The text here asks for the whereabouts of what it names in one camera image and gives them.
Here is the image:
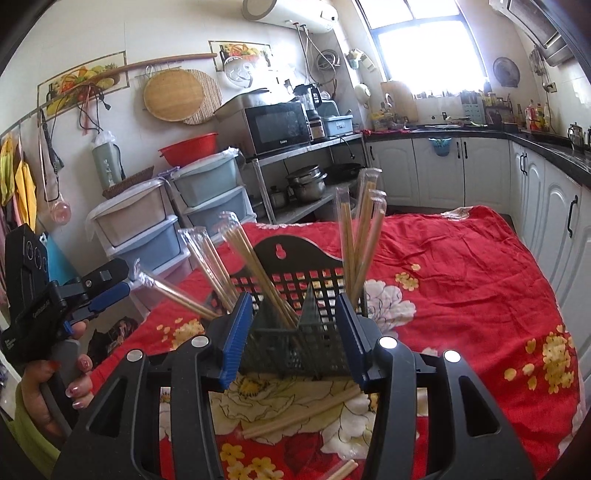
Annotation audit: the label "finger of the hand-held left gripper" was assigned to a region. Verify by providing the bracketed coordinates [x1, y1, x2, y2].
[69, 281, 134, 324]
[69, 257, 131, 298]

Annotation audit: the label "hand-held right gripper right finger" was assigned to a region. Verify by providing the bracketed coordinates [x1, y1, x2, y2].
[336, 293, 539, 480]

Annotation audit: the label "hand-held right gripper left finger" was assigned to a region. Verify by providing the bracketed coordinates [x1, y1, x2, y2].
[51, 292, 254, 480]

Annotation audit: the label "wooden chopsticks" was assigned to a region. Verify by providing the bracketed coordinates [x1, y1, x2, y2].
[217, 211, 301, 329]
[128, 261, 220, 320]
[177, 227, 232, 310]
[335, 185, 356, 301]
[196, 226, 238, 305]
[353, 168, 383, 296]
[355, 189, 387, 305]
[322, 458, 359, 480]

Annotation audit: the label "pile of wooden chopstick packs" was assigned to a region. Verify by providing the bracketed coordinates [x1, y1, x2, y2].
[240, 384, 362, 440]

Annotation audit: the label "black perforated utensil holder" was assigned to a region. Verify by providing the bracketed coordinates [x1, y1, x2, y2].
[221, 236, 370, 377]

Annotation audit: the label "person's left forearm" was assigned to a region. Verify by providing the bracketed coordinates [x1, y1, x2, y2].
[8, 383, 70, 480]

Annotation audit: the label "person's left hand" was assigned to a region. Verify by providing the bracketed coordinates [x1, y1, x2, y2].
[18, 320, 96, 439]

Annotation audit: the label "pastel plastic drawer tower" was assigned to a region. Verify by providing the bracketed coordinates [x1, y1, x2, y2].
[87, 178, 191, 289]

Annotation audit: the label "hanging net bag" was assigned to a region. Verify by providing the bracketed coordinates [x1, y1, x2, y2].
[39, 111, 73, 227]

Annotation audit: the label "wicker basket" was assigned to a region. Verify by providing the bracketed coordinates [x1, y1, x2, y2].
[102, 166, 155, 199]

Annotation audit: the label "yellow hanging cloths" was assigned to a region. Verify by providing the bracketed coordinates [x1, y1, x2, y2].
[0, 134, 38, 222]

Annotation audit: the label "plastic-wrapped green flask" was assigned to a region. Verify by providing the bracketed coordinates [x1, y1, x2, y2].
[90, 130, 125, 190]

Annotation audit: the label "red floral blanket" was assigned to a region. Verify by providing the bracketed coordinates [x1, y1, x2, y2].
[90, 205, 583, 480]

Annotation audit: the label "grey-blue plastic drawer tower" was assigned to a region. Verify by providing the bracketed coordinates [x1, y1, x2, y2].
[168, 150, 258, 227]

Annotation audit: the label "red plastic basin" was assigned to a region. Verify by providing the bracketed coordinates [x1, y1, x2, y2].
[158, 132, 219, 167]

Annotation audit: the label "stainless steel pots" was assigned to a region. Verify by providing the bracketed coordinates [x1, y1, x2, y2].
[270, 165, 329, 208]

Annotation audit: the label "black frying pan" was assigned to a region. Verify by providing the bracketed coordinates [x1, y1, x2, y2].
[323, 161, 363, 183]

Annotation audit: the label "round wooden board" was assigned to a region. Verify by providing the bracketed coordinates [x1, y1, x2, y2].
[143, 69, 206, 123]

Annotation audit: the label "metal kitchen rack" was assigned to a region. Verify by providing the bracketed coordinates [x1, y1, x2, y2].
[245, 131, 370, 227]

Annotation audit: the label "round bamboo mat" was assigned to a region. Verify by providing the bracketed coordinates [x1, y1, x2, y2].
[182, 69, 223, 125]

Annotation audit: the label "blue plastic dish box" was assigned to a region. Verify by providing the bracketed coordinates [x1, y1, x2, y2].
[321, 114, 354, 138]

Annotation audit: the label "black microwave oven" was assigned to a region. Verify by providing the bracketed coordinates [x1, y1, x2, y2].
[242, 102, 312, 158]

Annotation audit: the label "white kitchen base cabinets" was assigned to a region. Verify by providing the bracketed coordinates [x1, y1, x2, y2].
[367, 131, 591, 333]

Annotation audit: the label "long wooden rolling pin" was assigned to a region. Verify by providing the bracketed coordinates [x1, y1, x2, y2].
[95, 52, 218, 80]

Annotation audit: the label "black blender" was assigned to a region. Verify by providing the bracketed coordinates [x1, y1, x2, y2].
[293, 83, 325, 141]

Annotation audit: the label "pale cutting board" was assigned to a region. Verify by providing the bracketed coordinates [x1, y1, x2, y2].
[381, 80, 419, 123]

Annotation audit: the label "white round strainer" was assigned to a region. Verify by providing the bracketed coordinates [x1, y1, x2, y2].
[226, 58, 257, 89]

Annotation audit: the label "teal knife block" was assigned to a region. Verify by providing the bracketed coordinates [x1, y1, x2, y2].
[462, 92, 488, 125]

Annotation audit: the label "group of condiment bottles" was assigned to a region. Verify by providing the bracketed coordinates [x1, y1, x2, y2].
[515, 99, 552, 132]

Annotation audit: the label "kitchen window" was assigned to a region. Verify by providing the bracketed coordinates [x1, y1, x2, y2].
[369, 16, 488, 95]

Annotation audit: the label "white water heater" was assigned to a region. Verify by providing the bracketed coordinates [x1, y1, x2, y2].
[242, 0, 340, 34]

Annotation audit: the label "black range hood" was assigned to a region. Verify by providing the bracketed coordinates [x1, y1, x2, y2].
[489, 0, 570, 65]

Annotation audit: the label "coiled hose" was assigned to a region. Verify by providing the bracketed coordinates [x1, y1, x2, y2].
[316, 50, 341, 75]

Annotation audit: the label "small wall fan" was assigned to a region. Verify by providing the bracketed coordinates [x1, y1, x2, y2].
[492, 56, 522, 88]

